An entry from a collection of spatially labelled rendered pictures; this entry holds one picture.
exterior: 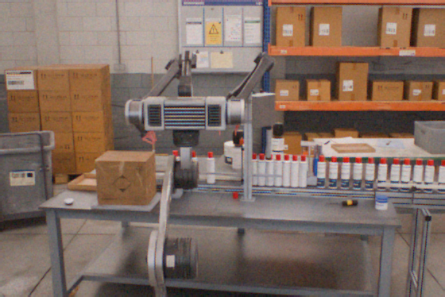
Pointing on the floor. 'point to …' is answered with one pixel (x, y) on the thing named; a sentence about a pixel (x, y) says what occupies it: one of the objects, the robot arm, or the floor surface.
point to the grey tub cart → (25, 174)
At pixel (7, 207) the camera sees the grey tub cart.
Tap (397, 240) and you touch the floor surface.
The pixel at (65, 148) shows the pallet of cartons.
